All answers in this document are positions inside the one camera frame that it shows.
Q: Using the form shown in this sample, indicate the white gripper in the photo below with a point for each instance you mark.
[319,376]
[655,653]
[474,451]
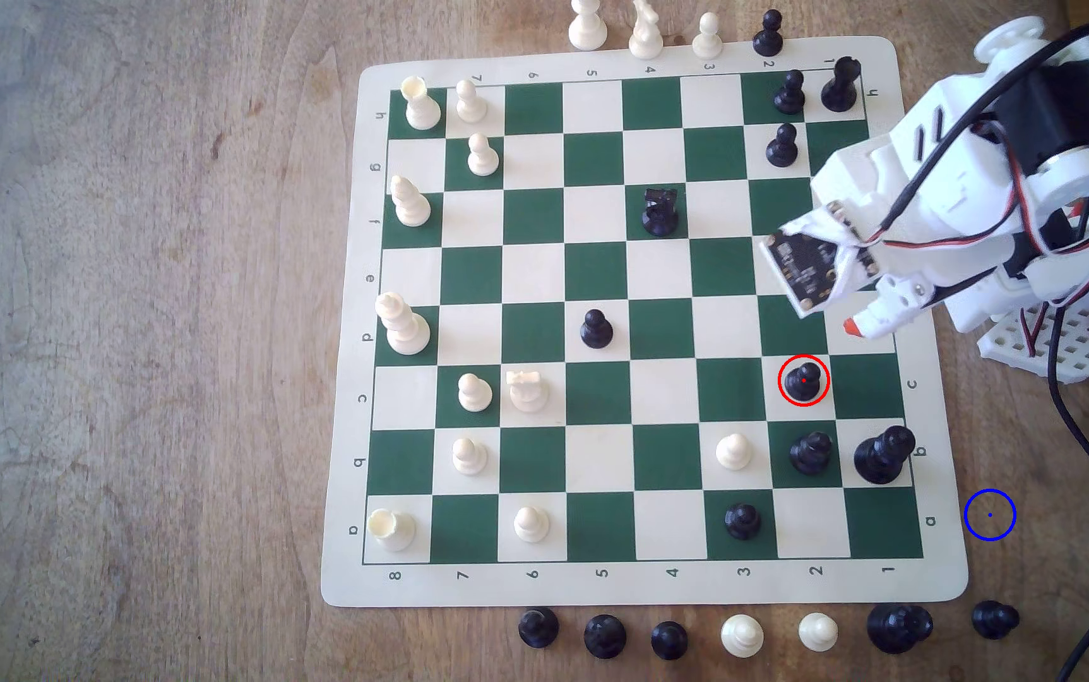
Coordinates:
[894,311]

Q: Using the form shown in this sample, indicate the black pawn chess piece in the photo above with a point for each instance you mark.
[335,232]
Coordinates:
[669,641]
[994,620]
[538,629]
[789,97]
[596,331]
[743,522]
[781,150]
[805,384]
[605,637]
[769,40]

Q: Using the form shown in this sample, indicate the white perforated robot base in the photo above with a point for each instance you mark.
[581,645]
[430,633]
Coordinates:
[1074,358]

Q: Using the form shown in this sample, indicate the black king chess piece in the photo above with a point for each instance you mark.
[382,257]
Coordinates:
[880,459]

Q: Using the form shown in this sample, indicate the white pawn chess piece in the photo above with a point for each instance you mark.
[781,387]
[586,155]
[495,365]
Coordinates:
[734,454]
[471,106]
[469,458]
[475,394]
[707,43]
[483,159]
[532,526]
[742,636]
[818,633]

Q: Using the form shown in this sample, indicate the black rook chess piece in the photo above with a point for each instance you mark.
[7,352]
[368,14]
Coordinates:
[838,90]

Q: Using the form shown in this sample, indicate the green and cream chess mat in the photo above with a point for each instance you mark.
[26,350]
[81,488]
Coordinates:
[663,393]

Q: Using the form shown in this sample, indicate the black knight chess piece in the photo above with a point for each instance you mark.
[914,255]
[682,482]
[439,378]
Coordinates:
[660,216]

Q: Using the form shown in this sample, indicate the black queen chess piece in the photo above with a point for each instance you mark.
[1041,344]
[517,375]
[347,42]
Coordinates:
[896,629]

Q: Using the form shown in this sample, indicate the white knight chess piece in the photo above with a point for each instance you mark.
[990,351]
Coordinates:
[645,40]

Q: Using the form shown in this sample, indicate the white rook chess piece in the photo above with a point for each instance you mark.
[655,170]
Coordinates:
[528,393]
[395,530]
[423,112]

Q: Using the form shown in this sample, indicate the white bishop chess piece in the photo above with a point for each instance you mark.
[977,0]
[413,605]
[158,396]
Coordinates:
[412,208]
[588,33]

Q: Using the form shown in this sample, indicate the black pawn lower right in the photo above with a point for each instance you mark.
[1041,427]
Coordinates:
[809,457]

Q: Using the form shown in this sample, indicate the white queen left column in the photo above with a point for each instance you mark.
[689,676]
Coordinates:
[407,331]

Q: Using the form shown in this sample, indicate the taped camera circuit board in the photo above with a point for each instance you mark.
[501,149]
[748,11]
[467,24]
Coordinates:
[805,270]

